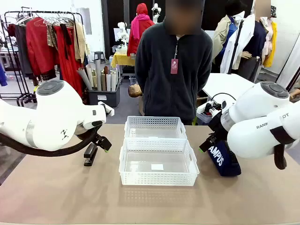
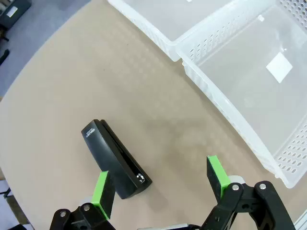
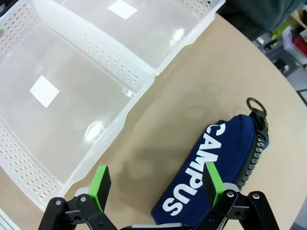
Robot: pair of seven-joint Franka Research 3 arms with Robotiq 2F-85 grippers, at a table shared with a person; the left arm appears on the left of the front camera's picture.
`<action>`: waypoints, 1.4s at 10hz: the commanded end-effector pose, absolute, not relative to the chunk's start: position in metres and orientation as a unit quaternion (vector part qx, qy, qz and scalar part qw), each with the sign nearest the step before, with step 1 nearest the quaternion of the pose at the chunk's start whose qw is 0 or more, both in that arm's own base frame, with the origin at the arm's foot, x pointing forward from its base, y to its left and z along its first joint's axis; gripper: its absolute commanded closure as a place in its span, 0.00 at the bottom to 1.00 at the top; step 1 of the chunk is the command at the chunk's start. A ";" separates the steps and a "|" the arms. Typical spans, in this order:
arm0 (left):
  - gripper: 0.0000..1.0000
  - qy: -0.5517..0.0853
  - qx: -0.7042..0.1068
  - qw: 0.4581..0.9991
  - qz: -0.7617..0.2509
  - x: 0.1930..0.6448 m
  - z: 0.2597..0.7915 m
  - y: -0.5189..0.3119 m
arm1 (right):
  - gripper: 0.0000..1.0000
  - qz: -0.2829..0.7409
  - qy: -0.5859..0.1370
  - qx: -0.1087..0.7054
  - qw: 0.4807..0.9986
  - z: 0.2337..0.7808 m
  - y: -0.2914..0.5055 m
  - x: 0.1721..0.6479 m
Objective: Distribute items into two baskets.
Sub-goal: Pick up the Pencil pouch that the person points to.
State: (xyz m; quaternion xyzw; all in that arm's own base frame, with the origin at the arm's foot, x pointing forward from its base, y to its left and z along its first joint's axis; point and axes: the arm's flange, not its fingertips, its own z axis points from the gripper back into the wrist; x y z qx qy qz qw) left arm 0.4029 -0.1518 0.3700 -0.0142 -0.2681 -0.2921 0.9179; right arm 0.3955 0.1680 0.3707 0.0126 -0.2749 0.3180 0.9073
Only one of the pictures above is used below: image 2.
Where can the white basket with label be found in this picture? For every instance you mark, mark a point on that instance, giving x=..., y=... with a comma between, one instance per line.
x=251, y=95

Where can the white square label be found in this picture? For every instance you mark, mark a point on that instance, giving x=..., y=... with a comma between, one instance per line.
x=279, y=67

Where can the white perforated plastic basket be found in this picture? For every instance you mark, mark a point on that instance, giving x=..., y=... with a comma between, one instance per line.
x=172, y=16

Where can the black stapler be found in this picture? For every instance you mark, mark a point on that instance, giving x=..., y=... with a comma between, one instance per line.
x=108, y=153

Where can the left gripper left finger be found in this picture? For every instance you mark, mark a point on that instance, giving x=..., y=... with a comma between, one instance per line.
x=103, y=191

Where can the black equipment case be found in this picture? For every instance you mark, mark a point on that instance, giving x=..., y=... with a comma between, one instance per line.
x=13, y=12

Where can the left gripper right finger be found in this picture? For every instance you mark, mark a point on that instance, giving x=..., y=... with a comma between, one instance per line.
x=239, y=203

